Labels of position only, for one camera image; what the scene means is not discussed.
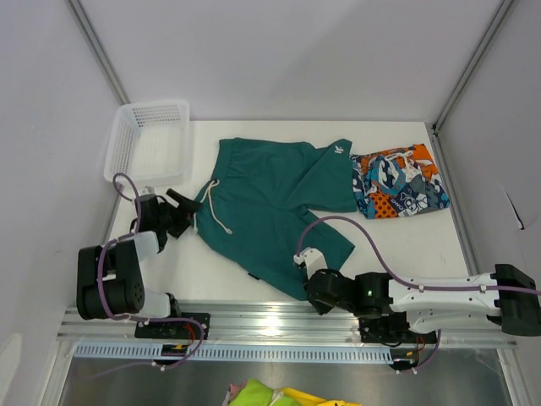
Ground colourful patterned shorts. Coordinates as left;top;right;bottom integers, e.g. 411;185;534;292
350;144;451;220

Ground yellow cloth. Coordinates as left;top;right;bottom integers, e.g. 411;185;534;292
270;387;343;406

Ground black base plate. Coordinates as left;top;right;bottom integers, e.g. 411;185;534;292
134;312;210;340
358;316;437;348

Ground aluminium frame post left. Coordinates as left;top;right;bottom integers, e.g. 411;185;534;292
64;0;130;105

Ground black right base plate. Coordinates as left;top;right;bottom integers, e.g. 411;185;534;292
358;316;437;348

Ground aluminium frame post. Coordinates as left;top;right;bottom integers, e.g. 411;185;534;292
432;0;517;134
64;0;130;105

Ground green shorts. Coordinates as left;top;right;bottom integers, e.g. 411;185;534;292
192;138;357;301

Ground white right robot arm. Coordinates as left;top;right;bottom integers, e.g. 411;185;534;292
305;264;540;342

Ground aluminium frame post right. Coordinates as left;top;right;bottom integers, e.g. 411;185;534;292
432;0;517;134

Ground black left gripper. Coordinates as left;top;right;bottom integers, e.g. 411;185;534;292
157;189;202;239

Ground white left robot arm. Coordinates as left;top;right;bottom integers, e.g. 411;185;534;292
76;189;202;338

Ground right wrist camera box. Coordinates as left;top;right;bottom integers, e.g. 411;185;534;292
293;248;328;279

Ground white plastic basket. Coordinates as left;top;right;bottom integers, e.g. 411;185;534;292
103;99;191;187

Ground white slotted cable duct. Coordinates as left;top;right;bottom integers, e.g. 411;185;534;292
74;342;393;365

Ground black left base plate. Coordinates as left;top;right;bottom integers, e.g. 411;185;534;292
134;312;210;340

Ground lime green cloth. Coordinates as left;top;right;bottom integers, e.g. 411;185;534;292
228;379;278;406

